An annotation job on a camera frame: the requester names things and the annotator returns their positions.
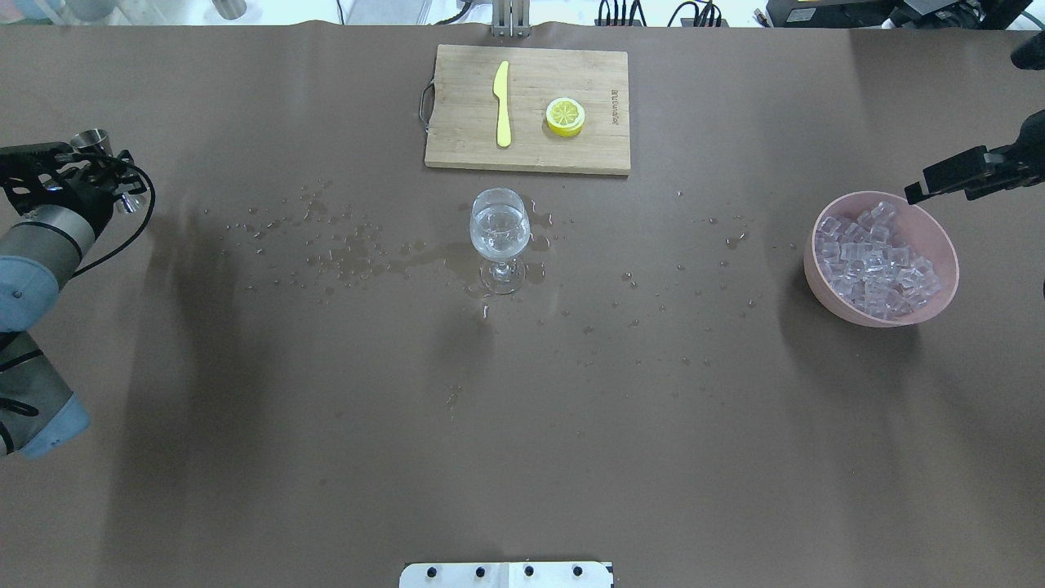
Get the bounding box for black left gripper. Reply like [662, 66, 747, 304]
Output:
[1, 144, 149, 222]

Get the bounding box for clear ice cubes pile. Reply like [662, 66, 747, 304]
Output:
[812, 199, 944, 321]

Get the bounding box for pink bowl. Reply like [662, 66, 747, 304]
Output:
[803, 191, 960, 328]

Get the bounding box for steel jigger measuring cup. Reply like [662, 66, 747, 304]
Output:
[70, 130, 145, 215]

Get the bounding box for yellow plastic knife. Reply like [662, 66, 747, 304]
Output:
[492, 60, 513, 149]

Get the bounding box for clear wine glass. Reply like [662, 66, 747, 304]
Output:
[469, 187, 532, 295]

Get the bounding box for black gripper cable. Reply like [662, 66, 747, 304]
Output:
[69, 159, 156, 278]

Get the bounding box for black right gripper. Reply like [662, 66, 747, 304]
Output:
[904, 110, 1044, 205]

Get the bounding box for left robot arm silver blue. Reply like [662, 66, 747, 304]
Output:
[1, 130, 156, 458]

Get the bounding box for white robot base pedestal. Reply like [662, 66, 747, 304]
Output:
[398, 561, 616, 587]

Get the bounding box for yellow lemon slice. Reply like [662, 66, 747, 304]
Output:
[545, 97, 586, 138]

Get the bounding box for bamboo cutting board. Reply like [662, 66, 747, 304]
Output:
[423, 44, 632, 177]

